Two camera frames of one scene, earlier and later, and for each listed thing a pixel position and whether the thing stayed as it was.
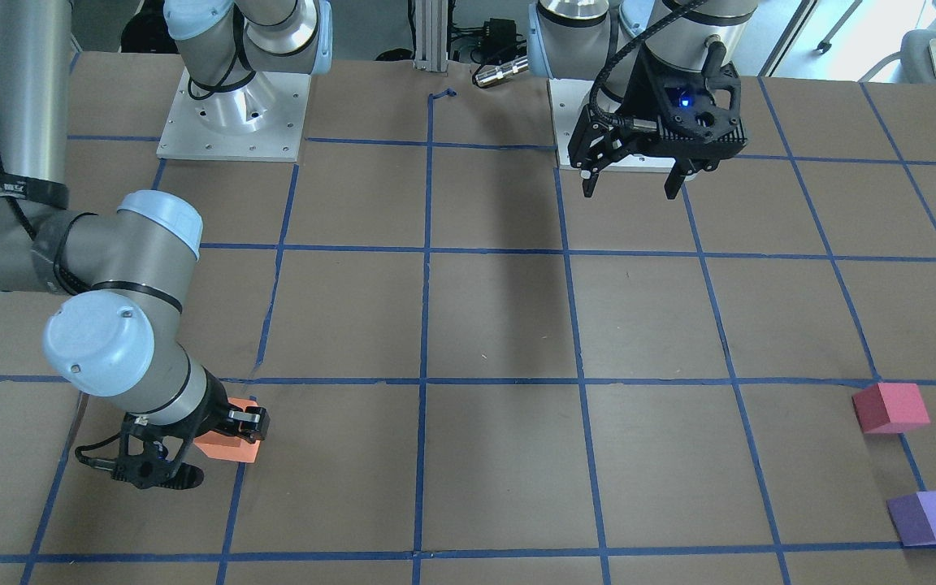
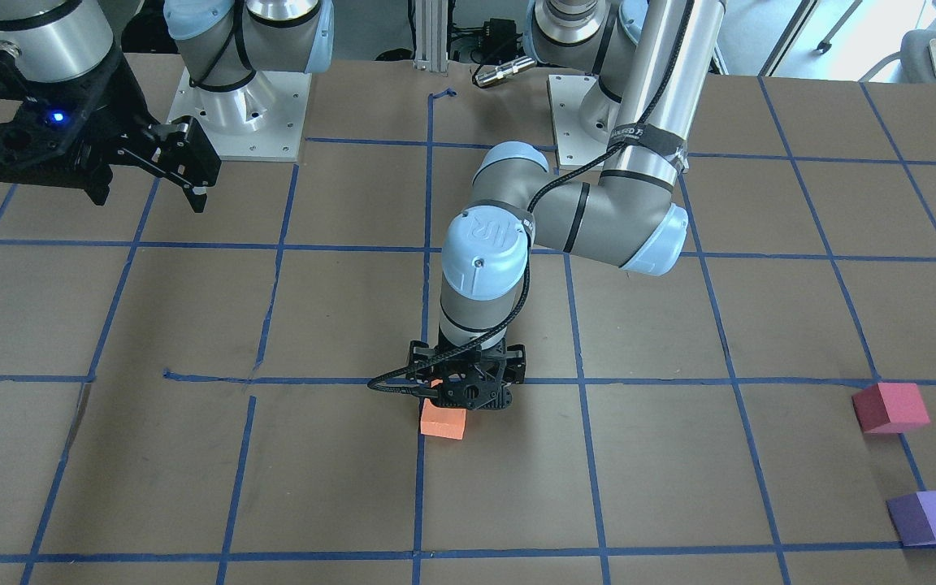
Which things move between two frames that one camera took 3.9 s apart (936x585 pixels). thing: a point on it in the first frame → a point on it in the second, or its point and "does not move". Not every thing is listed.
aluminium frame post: x=431 y=35 does not move
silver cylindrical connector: x=487 y=77 does not move
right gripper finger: x=253 y=423 → x=178 y=149
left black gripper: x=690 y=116 → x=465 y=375
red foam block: x=885 y=408 does not move
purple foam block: x=932 y=517 does not move
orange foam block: x=217 y=444 → x=446 y=422
